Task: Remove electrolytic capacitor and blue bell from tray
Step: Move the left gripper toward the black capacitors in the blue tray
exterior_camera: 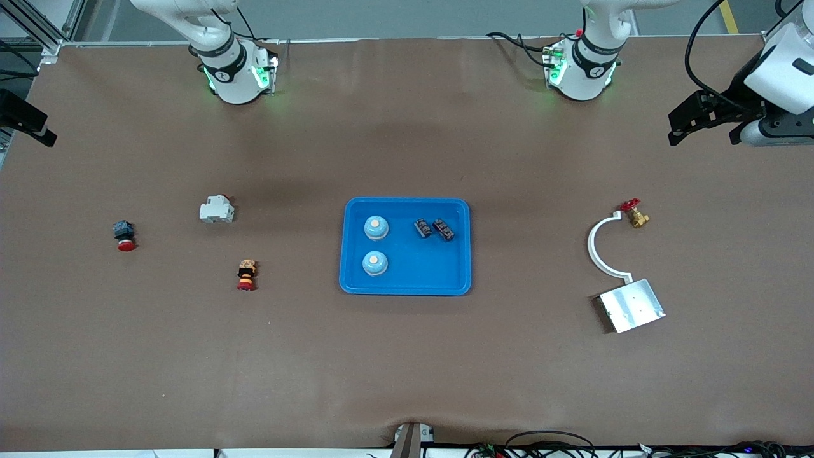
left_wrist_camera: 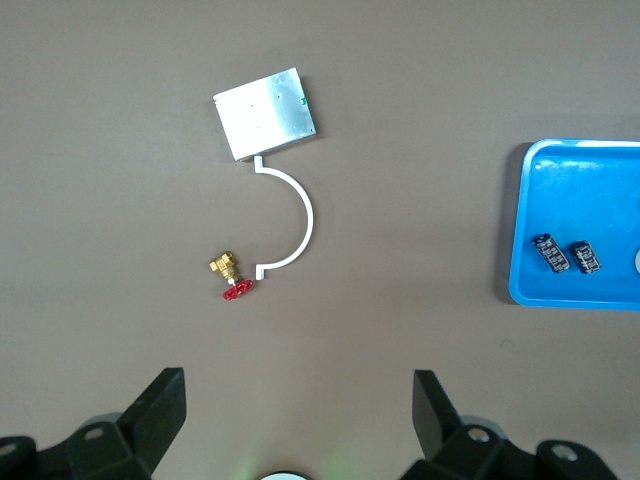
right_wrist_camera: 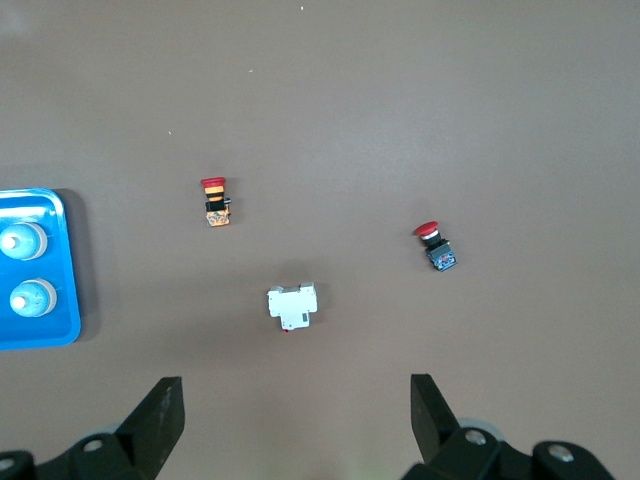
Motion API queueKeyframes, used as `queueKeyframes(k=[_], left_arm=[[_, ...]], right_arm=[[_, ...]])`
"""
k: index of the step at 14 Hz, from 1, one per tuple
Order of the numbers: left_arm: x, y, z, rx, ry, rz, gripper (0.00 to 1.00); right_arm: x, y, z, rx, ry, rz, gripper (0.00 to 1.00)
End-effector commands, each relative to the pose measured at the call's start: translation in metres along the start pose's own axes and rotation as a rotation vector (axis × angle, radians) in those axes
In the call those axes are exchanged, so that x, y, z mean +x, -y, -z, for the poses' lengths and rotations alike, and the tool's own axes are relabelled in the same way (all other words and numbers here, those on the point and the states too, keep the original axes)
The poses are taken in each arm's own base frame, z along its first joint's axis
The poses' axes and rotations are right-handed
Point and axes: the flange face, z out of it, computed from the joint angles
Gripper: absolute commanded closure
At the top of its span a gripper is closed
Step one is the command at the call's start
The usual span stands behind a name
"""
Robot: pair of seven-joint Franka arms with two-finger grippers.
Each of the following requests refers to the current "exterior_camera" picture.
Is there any red emergency stop button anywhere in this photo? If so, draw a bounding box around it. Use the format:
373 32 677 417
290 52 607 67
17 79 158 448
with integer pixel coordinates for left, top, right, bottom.
113 220 137 252

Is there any black left base cable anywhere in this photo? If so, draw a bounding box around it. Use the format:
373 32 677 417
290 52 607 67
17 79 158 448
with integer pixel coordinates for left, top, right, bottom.
486 31 549 67

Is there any brass valve with red handle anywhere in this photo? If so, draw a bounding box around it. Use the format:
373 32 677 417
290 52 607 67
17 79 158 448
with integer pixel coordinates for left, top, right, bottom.
621 198 651 229

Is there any blue plastic tray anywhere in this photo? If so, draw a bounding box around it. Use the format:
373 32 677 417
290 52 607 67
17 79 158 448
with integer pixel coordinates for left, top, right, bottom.
339 197 473 296

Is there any tangled black cable bundle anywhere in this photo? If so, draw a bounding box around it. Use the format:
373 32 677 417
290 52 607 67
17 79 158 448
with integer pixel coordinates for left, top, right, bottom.
636 439 814 458

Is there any silver aluminium plate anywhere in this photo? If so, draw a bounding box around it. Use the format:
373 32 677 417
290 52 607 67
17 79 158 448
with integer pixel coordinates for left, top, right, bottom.
595 278 666 334

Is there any white curved bracket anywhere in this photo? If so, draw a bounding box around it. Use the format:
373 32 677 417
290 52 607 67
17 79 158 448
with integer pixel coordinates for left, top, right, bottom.
587 211 633 282

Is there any black cable loop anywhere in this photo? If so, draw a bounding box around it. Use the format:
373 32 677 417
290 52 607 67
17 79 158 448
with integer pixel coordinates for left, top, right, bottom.
506 431 597 458

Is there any aluminium frame profile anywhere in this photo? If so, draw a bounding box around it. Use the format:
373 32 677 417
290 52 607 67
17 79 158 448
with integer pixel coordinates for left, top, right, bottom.
0 0 86 58

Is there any grey table edge clamp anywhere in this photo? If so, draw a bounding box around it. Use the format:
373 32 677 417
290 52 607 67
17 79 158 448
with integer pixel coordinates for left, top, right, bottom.
389 421 437 458

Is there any white circuit breaker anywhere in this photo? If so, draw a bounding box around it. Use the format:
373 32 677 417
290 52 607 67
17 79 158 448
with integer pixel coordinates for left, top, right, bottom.
199 195 235 224

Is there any black right base cable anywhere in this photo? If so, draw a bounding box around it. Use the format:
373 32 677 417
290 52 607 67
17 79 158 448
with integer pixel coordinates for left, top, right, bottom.
234 5 280 45

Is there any black base cable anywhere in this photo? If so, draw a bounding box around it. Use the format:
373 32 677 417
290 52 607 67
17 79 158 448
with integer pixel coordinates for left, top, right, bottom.
486 31 549 67
234 5 280 45

